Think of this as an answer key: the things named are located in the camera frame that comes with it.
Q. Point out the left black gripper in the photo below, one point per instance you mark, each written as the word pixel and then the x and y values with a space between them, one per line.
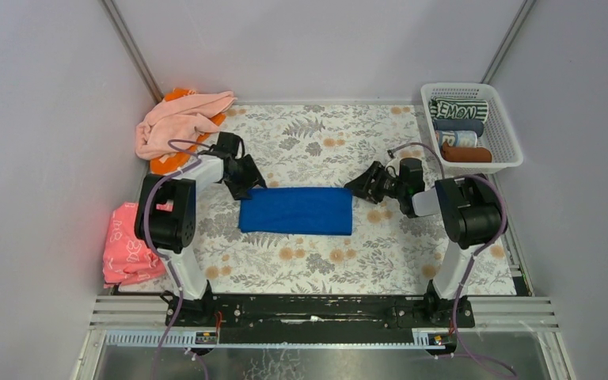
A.
pixel 242 174

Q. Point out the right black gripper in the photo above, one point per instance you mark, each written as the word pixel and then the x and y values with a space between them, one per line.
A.
pixel 379 181

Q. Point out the orange blue rabbit towel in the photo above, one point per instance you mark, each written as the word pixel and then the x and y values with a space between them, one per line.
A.
pixel 465 139

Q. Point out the brown towel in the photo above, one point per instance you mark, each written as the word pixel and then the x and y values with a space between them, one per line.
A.
pixel 466 154

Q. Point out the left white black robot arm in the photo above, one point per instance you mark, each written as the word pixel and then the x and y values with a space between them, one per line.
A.
pixel 166 215

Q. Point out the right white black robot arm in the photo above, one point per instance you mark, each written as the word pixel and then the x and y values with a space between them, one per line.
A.
pixel 473 217

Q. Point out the floral table mat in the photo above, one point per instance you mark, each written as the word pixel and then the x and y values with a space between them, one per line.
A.
pixel 322 145

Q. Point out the light pink towel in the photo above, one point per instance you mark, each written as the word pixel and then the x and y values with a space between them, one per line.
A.
pixel 186 117

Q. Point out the striped lemon rolled towel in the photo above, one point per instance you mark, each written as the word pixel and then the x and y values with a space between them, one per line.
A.
pixel 458 109

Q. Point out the white plastic basket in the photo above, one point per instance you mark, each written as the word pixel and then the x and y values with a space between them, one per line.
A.
pixel 499 134

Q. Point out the dark blue rolled towel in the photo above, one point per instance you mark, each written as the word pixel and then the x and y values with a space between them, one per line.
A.
pixel 474 125

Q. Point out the pink patterned towel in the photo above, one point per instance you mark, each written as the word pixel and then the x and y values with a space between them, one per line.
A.
pixel 126 259

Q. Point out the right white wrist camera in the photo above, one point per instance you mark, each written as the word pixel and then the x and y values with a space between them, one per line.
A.
pixel 393 167

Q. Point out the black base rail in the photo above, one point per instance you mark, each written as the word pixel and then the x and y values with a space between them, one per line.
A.
pixel 317 319

